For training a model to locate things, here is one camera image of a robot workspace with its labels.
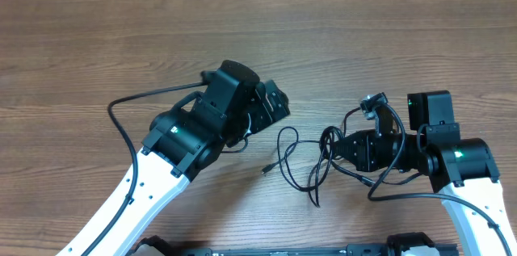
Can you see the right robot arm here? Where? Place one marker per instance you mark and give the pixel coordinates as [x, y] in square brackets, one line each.
[462, 172]

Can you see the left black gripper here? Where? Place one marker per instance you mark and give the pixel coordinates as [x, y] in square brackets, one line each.
[262, 114]

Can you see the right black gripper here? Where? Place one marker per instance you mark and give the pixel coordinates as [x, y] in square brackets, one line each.
[366, 161]

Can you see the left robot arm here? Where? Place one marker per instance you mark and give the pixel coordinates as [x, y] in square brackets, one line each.
[226, 107]

